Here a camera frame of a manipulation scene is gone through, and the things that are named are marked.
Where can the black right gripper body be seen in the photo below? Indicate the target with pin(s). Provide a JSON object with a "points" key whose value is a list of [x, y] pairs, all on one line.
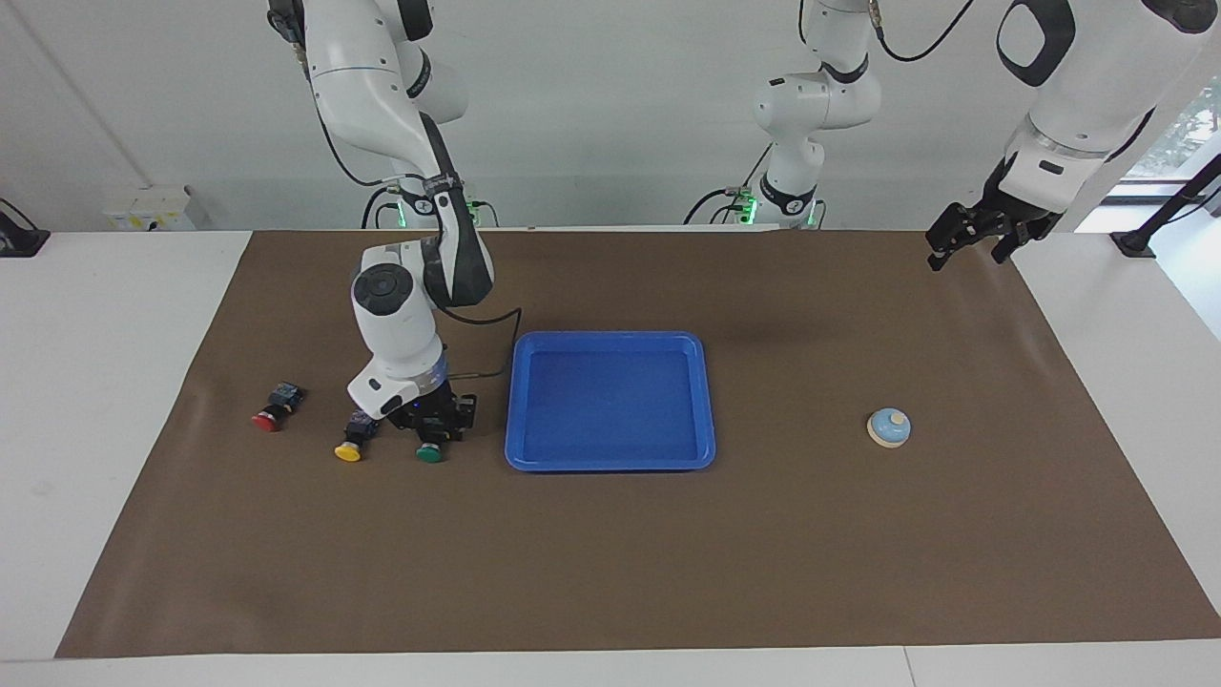
{"points": [[429, 410]]}

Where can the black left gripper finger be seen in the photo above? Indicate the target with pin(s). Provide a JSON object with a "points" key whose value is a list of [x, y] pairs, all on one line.
{"points": [[1013, 239], [949, 229]]}

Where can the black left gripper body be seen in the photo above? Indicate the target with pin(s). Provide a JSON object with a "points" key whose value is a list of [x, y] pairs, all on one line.
{"points": [[1011, 210]]}

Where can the green push button switch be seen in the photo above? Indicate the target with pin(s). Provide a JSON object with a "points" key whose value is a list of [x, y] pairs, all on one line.
{"points": [[429, 455]]}

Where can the yellow push button switch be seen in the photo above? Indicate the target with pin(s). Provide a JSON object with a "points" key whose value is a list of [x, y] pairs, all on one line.
{"points": [[348, 451]]}

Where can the red push button switch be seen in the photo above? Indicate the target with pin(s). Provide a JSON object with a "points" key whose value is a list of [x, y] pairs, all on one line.
{"points": [[267, 420]]}

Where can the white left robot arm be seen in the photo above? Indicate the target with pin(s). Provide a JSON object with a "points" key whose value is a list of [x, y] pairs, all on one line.
{"points": [[820, 105]]}

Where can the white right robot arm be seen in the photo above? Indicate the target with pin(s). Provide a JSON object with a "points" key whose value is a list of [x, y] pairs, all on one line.
{"points": [[391, 324]]}

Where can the blue plastic tray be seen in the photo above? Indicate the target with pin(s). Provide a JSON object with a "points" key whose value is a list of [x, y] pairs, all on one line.
{"points": [[610, 410]]}

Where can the light blue desk bell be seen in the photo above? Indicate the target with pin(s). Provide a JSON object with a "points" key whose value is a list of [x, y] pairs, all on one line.
{"points": [[888, 426]]}

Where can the black angled stand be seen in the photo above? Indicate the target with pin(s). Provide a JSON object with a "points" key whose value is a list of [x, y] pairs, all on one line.
{"points": [[1135, 243]]}

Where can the brown table mat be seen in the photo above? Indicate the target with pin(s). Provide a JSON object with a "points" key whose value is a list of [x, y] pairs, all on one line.
{"points": [[610, 553]]}

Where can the white power strip box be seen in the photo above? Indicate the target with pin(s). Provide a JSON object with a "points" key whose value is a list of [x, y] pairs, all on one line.
{"points": [[153, 205]]}

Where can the black table clamp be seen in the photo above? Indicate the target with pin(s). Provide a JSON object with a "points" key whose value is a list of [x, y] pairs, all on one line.
{"points": [[19, 243]]}

